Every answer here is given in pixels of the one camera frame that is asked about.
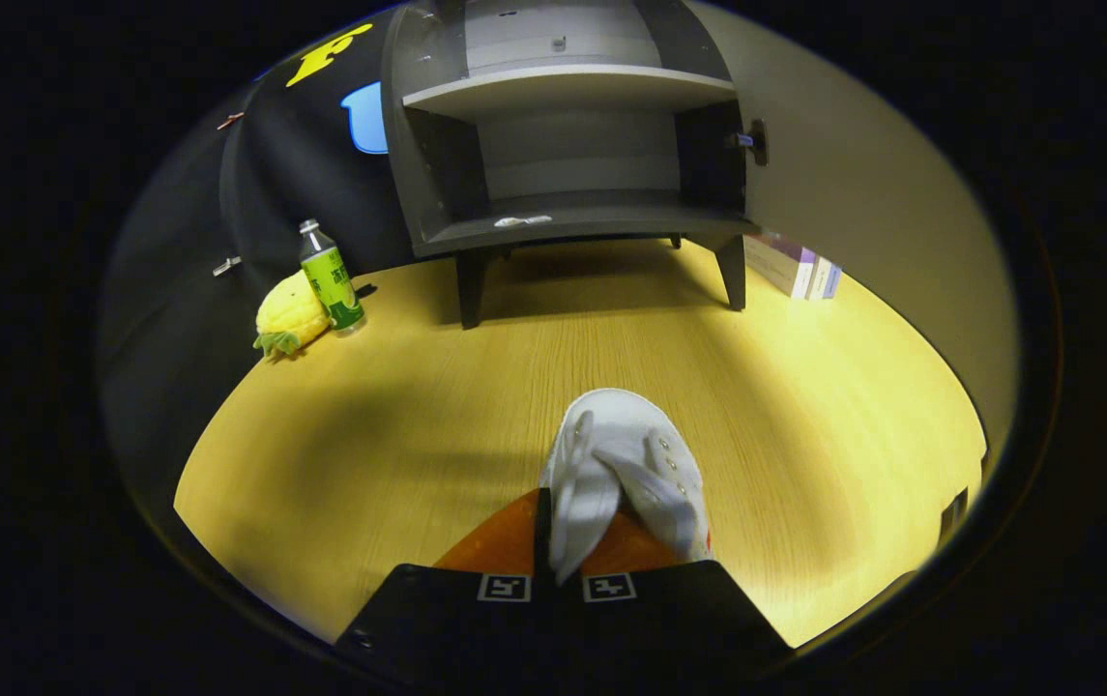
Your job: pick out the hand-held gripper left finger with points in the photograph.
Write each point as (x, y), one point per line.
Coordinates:
(456, 619)

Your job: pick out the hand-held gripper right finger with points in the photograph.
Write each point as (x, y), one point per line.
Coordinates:
(669, 619)

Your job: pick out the white canvas shoe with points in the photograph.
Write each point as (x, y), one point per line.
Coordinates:
(630, 454)

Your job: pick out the beige shoe cabinet door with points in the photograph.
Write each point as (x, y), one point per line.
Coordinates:
(862, 242)

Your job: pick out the grey shoe cabinet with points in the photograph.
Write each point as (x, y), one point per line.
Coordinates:
(437, 164)

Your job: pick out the metal door hinge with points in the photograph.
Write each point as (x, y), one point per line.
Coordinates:
(754, 142)

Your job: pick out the grey cabinet shelf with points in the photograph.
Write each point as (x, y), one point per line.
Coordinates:
(563, 89)

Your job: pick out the yellow pineapple plush toy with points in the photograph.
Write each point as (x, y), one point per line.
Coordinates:
(290, 314)

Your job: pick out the green label drink bottle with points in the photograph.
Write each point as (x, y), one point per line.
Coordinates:
(331, 280)

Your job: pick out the silver clip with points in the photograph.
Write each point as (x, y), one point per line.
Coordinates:
(226, 265)

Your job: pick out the black backdrop cloth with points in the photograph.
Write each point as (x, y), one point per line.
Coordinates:
(186, 251)

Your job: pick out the pink clip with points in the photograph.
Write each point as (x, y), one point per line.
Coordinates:
(230, 120)

